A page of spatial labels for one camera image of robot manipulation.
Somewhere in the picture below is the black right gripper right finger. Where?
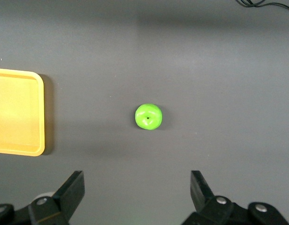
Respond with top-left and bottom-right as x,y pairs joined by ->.
182,170 -> 289,225

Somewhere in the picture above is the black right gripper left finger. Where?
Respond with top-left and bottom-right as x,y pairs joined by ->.
0,170 -> 85,225

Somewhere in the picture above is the green apple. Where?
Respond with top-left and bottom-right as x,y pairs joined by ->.
134,103 -> 163,131

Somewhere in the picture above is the yellow plastic tray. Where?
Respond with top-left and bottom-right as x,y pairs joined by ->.
0,67 -> 45,157

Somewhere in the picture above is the black cable on table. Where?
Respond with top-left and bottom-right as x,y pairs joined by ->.
236,0 -> 289,11

